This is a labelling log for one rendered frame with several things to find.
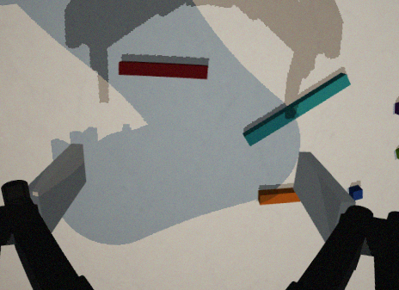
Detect orange rod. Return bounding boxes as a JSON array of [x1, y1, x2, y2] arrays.
[[258, 188, 300, 205]]

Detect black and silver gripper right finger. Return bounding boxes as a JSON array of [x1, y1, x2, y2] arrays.
[[286, 151, 399, 290]]

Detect turquoise rod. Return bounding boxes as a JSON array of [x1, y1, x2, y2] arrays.
[[243, 73, 351, 146]]

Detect small blue cube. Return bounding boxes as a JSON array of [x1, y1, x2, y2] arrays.
[[349, 185, 363, 201]]

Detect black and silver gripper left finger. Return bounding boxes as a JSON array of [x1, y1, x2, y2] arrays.
[[0, 144, 94, 290]]

